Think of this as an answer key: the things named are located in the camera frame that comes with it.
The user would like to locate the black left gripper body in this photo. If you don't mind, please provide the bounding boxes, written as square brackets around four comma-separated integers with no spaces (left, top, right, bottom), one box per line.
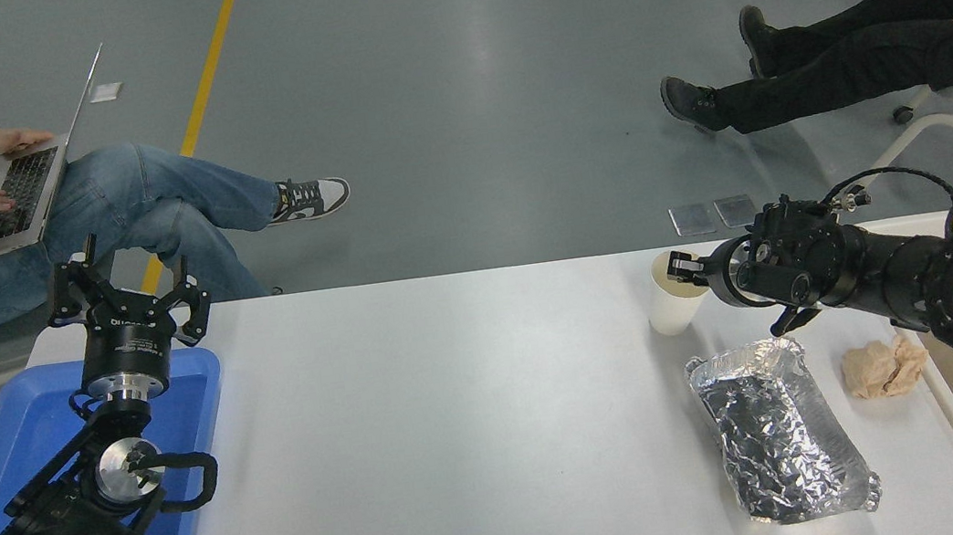
[76,288,182,386]

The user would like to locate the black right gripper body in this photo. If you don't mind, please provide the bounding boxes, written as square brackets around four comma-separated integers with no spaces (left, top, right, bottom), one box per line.
[701,233,768,316]

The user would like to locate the white paper cup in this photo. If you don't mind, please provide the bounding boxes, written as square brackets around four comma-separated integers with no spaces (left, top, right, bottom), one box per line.
[641,245,718,339]

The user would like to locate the grey floor plate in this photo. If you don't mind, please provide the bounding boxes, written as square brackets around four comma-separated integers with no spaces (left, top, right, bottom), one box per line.
[668,202,717,240]
[712,194,759,230]

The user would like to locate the seated person with laptop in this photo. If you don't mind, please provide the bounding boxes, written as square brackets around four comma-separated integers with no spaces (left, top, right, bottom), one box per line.
[0,20,363,333]

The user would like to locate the silver laptop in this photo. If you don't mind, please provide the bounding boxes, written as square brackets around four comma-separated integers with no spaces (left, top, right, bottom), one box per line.
[0,42,131,269]

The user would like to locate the crumpled foil tray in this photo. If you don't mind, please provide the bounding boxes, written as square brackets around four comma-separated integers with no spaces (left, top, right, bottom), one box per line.
[683,326,885,535]

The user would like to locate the crumpled tan paper ball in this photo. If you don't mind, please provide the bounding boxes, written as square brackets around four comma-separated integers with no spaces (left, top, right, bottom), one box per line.
[838,330,934,404]

